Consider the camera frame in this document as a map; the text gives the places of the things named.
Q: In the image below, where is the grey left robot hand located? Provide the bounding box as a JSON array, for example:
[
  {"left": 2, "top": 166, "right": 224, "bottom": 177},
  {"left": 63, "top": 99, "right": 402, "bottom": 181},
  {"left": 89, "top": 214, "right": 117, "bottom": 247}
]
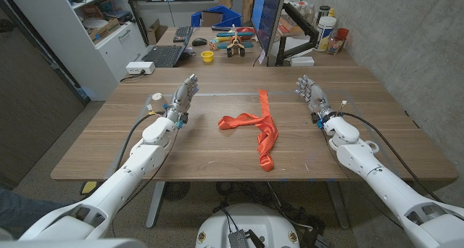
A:
[{"left": 165, "top": 73, "right": 200, "bottom": 124}]

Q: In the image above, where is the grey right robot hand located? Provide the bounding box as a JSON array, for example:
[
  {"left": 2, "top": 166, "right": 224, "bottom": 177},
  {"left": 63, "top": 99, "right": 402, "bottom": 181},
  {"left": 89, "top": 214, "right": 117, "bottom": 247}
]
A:
[{"left": 295, "top": 75, "right": 336, "bottom": 123}]

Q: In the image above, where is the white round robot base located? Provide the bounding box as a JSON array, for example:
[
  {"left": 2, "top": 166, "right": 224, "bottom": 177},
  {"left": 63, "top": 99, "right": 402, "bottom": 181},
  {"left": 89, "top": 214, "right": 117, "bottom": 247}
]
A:
[{"left": 195, "top": 203, "right": 301, "bottom": 248}]

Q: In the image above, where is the flat white box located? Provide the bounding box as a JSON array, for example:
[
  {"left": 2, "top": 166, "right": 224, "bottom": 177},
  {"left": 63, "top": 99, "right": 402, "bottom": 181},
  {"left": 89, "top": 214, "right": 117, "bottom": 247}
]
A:
[{"left": 289, "top": 56, "right": 315, "bottom": 67}]

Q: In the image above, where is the black laptop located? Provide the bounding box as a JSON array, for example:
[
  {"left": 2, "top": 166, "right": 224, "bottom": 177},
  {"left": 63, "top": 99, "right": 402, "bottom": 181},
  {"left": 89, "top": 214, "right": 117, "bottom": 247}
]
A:
[{"left": 142, "top": 25, "right": 195, "bottom": 68}]

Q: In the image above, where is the white power strip box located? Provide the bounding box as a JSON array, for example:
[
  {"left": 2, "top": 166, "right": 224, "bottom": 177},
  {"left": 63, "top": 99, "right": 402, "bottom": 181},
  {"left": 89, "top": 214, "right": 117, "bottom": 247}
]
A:
[{"left": 125, "top": 61, "right": 156, "bottom": 75}]

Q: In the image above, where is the clear glass jar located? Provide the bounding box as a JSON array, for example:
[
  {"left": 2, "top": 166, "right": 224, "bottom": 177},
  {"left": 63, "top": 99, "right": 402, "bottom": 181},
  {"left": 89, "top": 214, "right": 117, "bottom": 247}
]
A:
[{"left": 327, "top": 36, "right": 345, "bottom": 56}]

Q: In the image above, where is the orange satin ribbon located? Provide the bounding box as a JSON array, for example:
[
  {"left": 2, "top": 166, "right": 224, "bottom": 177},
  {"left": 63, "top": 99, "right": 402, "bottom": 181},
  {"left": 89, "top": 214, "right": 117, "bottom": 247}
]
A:
[{"left": 217, "top": 89, "right": 279, "bottom": 173}]

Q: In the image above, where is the white wipes canister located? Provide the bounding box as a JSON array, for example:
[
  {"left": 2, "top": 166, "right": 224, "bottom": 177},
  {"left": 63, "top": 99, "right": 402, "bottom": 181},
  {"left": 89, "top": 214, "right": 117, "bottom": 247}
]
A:
[{"left": 314, "top": 15, "right": 337, "bottom": 53}]

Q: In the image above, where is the black keyboard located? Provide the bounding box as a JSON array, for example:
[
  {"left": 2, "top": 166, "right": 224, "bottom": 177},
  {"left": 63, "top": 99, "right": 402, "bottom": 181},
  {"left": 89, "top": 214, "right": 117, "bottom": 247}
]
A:
[{"left": 173, "top": 25, "right": 194, "bottom": 44}]

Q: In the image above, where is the open cardboard box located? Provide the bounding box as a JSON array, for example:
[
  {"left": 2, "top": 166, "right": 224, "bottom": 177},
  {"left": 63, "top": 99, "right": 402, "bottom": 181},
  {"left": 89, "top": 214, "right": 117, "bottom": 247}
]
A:
[{"left": 146, "top": 18, "right": 169, "bottom": 46}]

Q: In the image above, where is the wooden toy airplane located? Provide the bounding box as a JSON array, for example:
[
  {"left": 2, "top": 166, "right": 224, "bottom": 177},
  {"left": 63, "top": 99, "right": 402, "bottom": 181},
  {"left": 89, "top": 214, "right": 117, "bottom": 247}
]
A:
[{"left": 216, "top": 23, "right": 255, "bottom": 58}]

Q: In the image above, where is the white shelf cabinet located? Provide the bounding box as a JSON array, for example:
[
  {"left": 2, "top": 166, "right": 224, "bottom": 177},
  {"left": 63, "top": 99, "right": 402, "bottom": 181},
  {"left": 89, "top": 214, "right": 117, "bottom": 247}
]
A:
[{"left": 3, "top": 0, "right": 149, "bottom": 102}]

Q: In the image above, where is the dark lidded bottle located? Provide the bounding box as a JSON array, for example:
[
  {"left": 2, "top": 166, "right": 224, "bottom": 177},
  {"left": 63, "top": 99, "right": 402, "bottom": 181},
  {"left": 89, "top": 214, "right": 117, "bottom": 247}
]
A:
[{"left": 318, "top": 4, "right": 331, "bottom": 24}]

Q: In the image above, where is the red bowl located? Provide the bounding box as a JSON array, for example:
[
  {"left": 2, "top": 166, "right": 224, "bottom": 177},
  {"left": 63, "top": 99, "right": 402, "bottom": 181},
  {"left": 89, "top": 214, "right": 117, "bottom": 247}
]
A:
[{"left": 236, "top": 26, "right": 257, "bottom": 41}]

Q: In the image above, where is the black round grille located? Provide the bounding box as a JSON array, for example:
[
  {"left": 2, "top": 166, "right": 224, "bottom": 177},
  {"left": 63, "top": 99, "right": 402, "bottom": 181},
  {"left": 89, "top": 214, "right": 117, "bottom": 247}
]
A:
[{"left": 162, "top": 181, "right": 191, "bottom": 202}]

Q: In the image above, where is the blue plastic bin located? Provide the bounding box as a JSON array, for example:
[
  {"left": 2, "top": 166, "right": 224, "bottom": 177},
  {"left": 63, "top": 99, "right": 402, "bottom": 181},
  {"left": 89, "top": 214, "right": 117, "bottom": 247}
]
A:
[{"left": 191, "top": 4, "right": 243, "bottom": 28}]

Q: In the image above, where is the black computer monitor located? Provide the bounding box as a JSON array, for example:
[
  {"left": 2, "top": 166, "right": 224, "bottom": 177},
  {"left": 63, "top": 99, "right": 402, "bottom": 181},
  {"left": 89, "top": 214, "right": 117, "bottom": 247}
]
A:
[{"left": 250, "top": 0, "right": 288, "bottom": 57}]

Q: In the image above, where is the cardboard box in cabinet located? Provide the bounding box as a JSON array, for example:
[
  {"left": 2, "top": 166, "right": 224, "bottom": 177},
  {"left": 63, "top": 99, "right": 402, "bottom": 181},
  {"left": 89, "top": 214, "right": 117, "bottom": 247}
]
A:
[{"left": 88, "top": 17, "right": 121, "bottom": 43}]

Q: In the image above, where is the yellow foot pedal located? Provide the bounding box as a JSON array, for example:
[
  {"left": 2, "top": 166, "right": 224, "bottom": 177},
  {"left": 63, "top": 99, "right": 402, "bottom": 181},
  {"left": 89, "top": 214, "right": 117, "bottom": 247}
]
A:
[{"left": 80, "top": 181, "right": 98, "bottom": 196}]

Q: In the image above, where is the person leg in jeans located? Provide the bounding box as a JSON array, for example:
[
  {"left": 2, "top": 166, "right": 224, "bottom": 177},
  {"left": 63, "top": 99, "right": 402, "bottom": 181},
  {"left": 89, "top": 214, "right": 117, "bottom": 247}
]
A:
[{"left": 0, "top": 188, "right": 70, "bottom": 239}]

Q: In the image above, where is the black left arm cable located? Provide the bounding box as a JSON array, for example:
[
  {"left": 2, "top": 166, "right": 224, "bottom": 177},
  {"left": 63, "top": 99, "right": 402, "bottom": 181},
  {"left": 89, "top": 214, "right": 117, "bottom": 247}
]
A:
[{"left": 115, "top": 109, "right": 171, "bottom": 162}]

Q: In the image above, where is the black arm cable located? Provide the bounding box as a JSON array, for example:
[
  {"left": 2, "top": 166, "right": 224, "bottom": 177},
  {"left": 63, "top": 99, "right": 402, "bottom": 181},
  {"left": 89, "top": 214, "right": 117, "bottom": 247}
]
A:
[
  {"left": 115, "top": 109, "right": 171, "bottom": 162},
  {"left": 339, "top": 111, "right": 444, "bottom": 204}
]

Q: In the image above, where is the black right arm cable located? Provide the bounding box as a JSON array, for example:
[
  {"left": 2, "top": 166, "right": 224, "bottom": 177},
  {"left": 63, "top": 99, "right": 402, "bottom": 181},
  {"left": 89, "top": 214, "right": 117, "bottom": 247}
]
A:
[{"left": 339, "top": 111, "right": 444, "bottom": 204}]

